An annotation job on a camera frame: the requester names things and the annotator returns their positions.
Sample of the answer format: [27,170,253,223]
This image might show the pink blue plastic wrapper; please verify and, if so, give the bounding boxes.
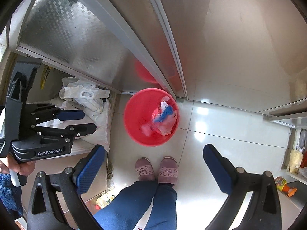
[141,96,177,136]

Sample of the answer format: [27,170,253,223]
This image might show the red plastic trash bucket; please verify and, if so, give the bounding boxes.
[123,88,180,147]

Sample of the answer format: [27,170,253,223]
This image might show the person left hand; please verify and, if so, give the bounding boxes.
[0,154,36,176]

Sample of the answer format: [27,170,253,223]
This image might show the white sack under counter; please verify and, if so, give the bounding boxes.
[46,77,111,152]

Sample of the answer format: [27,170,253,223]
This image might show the person blue trouser legs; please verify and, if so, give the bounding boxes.
[94,181,177,229]

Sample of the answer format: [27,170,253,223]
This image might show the right pink slipper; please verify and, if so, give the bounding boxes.
[158,156,178,185]

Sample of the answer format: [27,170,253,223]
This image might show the pink slipper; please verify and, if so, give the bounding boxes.
[135,157,155,181]
[158,156,178,185]

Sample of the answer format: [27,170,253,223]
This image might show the left pink slipper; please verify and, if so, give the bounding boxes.
[135,157,155,181]

